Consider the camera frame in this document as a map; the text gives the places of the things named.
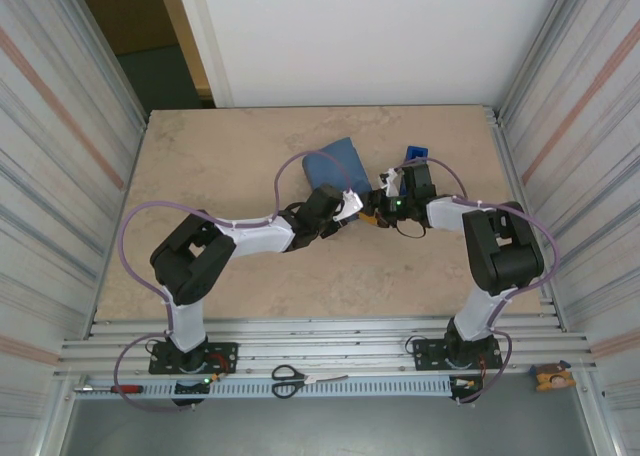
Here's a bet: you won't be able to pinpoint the black-handled scissors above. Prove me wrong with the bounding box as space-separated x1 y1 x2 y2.
271 364 350 400

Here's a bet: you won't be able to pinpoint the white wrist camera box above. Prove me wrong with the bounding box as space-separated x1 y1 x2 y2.
377 167 407 198
331 189 365 224

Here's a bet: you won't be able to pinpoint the tan wooden door frame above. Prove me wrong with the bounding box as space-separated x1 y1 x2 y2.
153 0 217 100

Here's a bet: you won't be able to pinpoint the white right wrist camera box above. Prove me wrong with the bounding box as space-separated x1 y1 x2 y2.
377 167 407 198

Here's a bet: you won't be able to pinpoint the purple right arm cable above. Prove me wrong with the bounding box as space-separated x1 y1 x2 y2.
397 156 561 406

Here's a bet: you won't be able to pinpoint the red-handled screwdriver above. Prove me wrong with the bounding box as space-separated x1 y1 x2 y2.
74 384 145 395

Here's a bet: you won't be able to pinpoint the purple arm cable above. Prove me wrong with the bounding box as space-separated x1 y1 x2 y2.
112 149 354 416
397 156 561 406

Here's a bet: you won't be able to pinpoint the blue wrapping paper sheet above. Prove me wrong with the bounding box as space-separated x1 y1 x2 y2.
301 136 371 222

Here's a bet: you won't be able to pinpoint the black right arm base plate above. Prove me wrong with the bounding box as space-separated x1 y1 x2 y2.
412 338 504 372

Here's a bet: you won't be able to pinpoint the black electronics module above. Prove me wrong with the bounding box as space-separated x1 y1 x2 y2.
171 373 224 408
448 374 486 405

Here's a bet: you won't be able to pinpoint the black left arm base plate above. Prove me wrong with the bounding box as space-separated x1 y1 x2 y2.
148 342 239 376

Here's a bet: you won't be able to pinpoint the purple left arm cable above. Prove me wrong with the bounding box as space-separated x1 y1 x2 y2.
112 149 354 416

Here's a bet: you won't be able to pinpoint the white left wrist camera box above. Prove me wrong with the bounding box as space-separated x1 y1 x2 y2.
331 189 365 224

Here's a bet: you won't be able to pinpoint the brown wooden door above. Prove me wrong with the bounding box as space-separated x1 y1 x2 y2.
71 0 180 57

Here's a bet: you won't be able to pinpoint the slotted pale cable duct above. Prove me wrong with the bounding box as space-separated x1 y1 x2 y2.
74 375 454 400

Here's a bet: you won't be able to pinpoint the aluminium rail frame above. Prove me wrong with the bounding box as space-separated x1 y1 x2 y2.
58 317 599 377

